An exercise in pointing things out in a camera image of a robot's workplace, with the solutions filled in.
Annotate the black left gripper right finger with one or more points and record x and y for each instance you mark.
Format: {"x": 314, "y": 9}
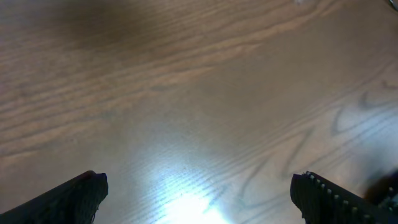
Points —
{"x": 323, "y": 202}

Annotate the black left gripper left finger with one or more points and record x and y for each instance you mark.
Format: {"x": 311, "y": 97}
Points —
{"x": 73, "y": 202}

